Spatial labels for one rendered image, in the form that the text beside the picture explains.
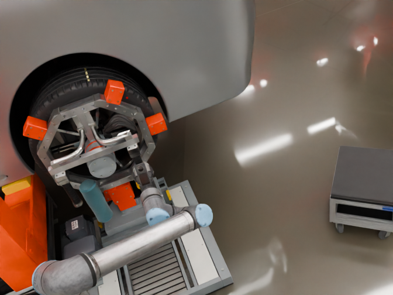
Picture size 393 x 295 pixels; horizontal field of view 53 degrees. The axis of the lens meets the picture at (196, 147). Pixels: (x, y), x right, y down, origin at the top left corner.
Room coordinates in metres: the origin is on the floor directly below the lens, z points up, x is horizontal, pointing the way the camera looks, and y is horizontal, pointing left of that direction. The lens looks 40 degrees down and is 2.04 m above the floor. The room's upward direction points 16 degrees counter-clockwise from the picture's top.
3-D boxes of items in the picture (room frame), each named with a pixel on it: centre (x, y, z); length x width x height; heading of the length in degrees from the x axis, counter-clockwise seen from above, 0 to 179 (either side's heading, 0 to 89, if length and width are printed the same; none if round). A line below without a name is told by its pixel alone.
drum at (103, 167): (1.56, 0.47, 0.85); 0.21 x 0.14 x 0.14; 8
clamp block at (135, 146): (1.45, 0.28, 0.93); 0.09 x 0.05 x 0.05; 8
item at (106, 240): (1.80, 0.50, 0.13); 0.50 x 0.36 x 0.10; 98
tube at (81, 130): (1.50, 0.56, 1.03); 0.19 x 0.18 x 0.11; 8
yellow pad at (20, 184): (1.75, 1.01, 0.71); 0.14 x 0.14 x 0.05; 8
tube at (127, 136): (1.52, 0.36, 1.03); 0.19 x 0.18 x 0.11; 8
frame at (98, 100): (1.63, 0.48, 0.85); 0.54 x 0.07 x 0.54; 98
